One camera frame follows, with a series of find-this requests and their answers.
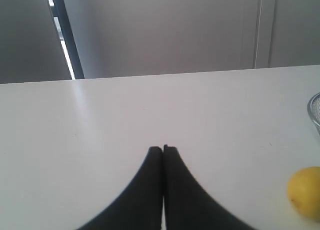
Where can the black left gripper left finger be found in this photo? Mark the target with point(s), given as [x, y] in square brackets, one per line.
[140, 205]

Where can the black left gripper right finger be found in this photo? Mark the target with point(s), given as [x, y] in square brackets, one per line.
[187, 205]

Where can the oval metal mesh basket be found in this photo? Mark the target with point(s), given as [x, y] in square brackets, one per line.
[313, 110]

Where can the yellow lemon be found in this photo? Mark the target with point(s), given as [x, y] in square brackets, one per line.
[303, 192]

